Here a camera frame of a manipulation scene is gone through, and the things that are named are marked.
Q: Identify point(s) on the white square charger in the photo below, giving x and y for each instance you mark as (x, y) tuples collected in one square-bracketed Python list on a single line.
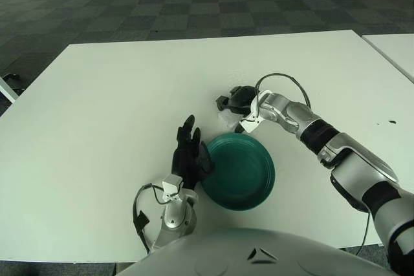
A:
[(226, 121)]

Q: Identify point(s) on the grey robot torso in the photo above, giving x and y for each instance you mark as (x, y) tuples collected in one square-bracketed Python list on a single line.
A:
[(226, 256)]

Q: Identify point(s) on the white table with black caster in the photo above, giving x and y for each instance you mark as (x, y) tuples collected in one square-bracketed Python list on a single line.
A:
[(6, 90)]

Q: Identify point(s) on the white neighbouring table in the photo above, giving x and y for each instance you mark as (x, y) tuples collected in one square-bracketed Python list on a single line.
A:
[(394, 49)]

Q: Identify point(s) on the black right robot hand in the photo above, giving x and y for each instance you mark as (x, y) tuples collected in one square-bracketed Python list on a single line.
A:
[(242, 98)]

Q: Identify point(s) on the green round plate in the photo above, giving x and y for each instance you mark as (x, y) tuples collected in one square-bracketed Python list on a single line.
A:
[(242, 172)]

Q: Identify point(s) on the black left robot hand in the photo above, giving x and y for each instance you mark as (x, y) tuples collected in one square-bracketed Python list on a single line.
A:
[(186, 163)]

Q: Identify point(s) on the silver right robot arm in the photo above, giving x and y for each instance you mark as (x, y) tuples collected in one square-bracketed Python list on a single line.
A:
[(355, 166)]

